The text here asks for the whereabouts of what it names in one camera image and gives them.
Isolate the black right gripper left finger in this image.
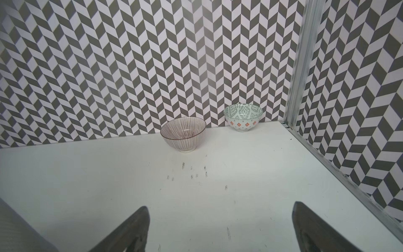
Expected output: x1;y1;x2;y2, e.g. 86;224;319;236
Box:
90;206;150;252

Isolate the red striped ceramic bowl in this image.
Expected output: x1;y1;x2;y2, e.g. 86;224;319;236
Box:
160;117;207;153

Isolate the green patterned ceramic bowl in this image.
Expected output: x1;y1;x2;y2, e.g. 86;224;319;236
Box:
224;104;263;132

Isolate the aluminium corner frame post right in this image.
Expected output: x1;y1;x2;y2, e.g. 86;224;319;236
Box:
283;0;326;129

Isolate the glass jar with mung beans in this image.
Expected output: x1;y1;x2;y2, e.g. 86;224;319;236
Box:
1;200;58;252

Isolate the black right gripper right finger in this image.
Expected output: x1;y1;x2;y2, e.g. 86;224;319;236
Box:
292;202;360;252

